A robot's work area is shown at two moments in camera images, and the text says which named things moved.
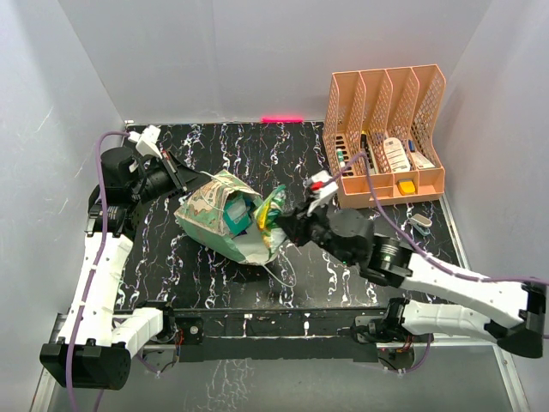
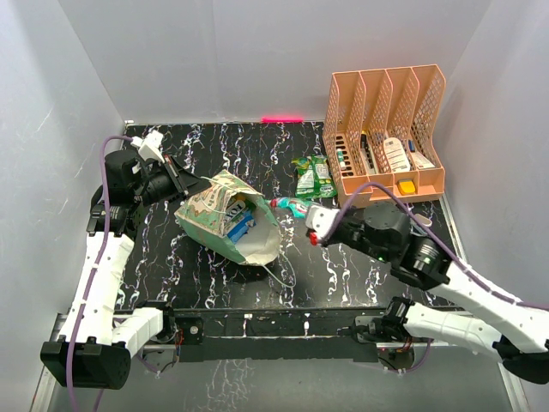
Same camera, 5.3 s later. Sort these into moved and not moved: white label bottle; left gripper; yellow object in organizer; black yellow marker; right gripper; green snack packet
Moved: right gripper; green snack packet
Not moved: black yellow marker; white label bottle; yellow object in organizer; left gripper
